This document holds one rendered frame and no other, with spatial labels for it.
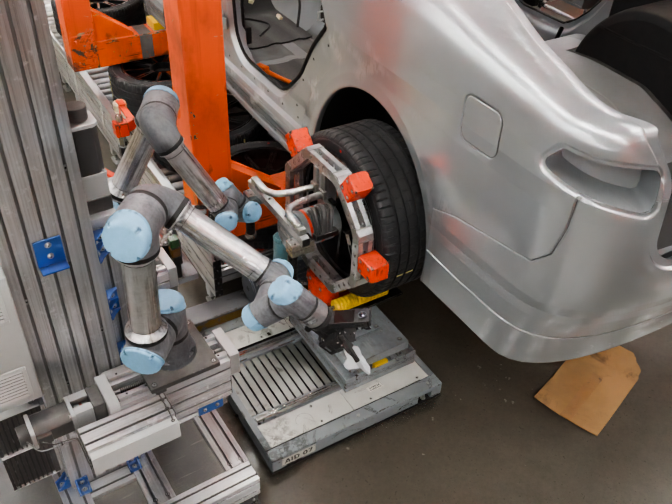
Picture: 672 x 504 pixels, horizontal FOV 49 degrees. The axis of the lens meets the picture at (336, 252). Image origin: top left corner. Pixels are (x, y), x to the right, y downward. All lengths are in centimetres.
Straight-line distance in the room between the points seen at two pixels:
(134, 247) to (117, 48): 311
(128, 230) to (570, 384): 230
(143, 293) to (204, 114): 110
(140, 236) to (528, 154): 104
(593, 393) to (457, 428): 66
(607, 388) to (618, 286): 138
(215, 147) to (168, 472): 124
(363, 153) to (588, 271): 89
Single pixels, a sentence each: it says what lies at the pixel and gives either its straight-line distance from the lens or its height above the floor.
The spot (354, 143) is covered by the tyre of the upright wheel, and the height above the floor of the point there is 118.
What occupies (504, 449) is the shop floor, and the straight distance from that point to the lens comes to 321.
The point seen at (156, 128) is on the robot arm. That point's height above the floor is 137.
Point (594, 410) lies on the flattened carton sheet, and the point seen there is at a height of 1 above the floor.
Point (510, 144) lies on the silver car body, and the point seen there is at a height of 147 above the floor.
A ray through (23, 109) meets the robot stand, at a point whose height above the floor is 165.
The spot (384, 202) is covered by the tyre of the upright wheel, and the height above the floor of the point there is 106.
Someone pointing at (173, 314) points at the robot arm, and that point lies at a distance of 217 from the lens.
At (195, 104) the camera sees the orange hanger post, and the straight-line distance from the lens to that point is 285.
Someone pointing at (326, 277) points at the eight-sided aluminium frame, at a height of 62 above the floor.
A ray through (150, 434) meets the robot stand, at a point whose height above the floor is 73.
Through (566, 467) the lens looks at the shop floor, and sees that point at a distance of 323.
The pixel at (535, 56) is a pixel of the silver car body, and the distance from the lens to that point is 212.
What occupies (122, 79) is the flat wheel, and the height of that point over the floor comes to 50.
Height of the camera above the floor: 250
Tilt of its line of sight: 39 degrees down
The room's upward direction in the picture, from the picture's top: 3 degrees clockwise
